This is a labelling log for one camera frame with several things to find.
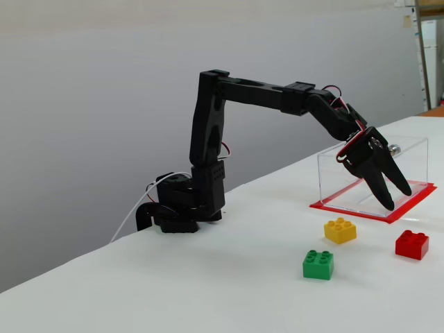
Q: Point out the yellow lego brick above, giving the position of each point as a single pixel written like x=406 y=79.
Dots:
x=340 y=231

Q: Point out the red tape frame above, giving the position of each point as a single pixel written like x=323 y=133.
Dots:
x=402 y=212

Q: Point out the grey metal shelf post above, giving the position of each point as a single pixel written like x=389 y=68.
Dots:
x=422 y=52

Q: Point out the transparent plastic box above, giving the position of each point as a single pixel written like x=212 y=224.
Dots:
x=333 y=180

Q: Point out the beige paper note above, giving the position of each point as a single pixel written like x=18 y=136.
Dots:
x=406 y=21

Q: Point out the green lego brick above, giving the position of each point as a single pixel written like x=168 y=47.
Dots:
x=317 y=267

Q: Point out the black table clamp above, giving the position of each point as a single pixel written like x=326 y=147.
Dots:
x=140 y=218

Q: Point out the red lego brick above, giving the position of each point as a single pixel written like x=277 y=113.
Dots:
x=411 y=246

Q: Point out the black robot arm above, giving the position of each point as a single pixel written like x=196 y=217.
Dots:
x=208 y=121

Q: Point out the silver box lock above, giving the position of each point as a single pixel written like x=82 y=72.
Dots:
x=394 y=150

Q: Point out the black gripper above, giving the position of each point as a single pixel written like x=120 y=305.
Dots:
x=362 y=152

